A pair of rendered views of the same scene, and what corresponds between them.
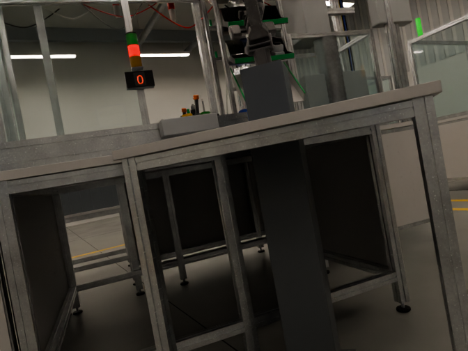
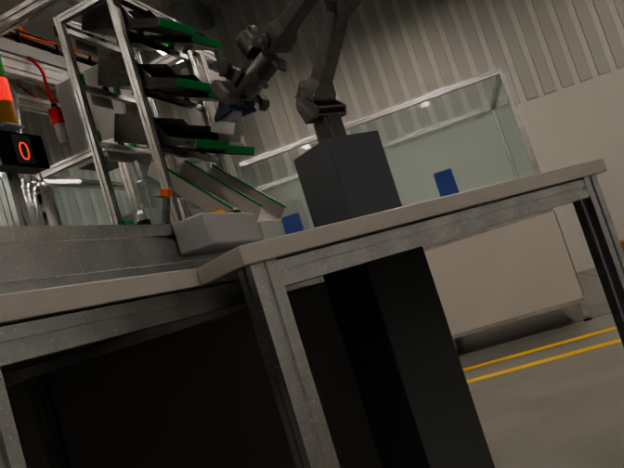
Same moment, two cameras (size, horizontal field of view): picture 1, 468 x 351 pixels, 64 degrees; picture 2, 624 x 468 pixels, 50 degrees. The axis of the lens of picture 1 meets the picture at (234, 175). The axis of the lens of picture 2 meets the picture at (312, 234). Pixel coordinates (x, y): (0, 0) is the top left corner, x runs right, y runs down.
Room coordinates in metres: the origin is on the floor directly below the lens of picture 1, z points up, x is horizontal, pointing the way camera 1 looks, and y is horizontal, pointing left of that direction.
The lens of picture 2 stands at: (0.46, 1.01, 0.76)
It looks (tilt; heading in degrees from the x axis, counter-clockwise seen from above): 5 degrees up; 309
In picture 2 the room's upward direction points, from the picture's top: 17 degrees counter-clockwise
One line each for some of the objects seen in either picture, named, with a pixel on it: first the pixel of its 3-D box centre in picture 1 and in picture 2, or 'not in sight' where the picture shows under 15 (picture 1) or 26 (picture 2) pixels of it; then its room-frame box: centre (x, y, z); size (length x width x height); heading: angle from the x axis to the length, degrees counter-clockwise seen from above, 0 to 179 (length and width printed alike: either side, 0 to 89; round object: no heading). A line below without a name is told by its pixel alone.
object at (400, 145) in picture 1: (351, 191); not in sight; (2.82, -0.85, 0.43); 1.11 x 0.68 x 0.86; 109
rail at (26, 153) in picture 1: (136, 138); (136, 254); (1.39, 0.33, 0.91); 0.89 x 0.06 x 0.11; 109
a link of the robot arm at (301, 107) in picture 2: (259, 43); (319, 108); (1.29, -0.16, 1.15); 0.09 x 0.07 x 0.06; 79
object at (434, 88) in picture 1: (278, 131); (352, 244); (1.34, -0.18, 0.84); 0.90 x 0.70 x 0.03; 73
